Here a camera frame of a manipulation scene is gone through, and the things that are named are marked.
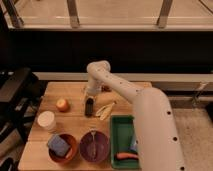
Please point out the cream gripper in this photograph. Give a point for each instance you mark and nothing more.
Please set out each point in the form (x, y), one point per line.
(91, 92)

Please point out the black eraser block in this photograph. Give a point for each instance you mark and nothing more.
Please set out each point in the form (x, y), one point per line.
(89, 107)

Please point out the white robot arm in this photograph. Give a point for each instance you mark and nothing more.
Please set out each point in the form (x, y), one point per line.
(159, 147)

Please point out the bunch of dark grapes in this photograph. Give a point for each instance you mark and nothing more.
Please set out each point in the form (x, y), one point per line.
(105, 88)

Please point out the banana peel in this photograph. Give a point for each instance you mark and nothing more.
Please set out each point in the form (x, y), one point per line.
(105, 111)

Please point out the orange apple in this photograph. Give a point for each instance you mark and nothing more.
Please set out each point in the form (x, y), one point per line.
(62, 105)

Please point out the metal fork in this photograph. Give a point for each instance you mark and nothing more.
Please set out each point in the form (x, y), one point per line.
(93, 133)

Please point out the green plastic tray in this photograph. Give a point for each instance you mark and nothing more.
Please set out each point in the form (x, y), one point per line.
(121, 132)

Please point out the white lidded cup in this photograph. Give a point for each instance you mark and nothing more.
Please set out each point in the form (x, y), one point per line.
(47, 121)

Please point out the purple bowl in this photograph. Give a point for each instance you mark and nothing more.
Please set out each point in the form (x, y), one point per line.
(102, 147)

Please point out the red-brown bowl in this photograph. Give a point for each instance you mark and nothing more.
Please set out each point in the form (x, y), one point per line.
(71, 152)

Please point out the blue sponge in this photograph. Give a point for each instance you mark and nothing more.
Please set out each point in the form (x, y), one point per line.
(58, 145)

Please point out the black equipment stand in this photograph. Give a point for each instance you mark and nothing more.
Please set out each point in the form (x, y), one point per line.
(16, 94)

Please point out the orange carrot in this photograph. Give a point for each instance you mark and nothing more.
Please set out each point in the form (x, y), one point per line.
(125, 155)

